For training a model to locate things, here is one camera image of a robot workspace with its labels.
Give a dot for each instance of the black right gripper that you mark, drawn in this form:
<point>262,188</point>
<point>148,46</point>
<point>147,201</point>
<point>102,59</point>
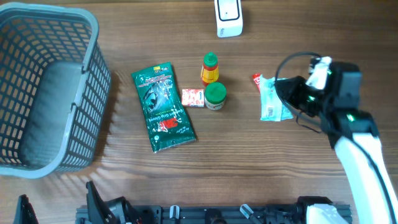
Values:
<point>297,83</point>

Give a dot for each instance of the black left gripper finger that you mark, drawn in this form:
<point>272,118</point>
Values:
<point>98,211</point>
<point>24,212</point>

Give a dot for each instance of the light blue tissue pack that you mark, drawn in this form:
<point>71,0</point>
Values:
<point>272,109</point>

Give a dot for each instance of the red stick sachet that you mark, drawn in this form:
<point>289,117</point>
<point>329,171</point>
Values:
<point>257,77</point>

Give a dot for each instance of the red sriracha bottle green cap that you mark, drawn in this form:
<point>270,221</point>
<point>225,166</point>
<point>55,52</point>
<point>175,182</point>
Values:
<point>209,71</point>

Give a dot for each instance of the green glove package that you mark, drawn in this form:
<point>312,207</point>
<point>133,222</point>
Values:
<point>167,122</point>

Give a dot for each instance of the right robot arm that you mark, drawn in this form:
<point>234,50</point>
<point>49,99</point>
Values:
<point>352,134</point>

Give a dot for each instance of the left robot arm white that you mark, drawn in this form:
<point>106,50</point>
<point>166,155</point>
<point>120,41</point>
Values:
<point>122,212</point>

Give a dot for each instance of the white barcode scanner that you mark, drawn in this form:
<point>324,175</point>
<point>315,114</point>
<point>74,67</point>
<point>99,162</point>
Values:
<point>229,18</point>

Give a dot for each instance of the green lid jar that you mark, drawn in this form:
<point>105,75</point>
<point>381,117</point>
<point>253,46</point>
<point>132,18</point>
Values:
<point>215,95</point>

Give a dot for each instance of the small red white box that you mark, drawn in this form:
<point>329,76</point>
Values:
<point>193,97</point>

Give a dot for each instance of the grey plastic basket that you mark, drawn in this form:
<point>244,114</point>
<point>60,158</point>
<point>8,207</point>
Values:
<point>54,89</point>

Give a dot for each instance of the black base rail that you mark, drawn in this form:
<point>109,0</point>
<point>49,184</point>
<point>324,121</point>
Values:
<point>202,215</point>

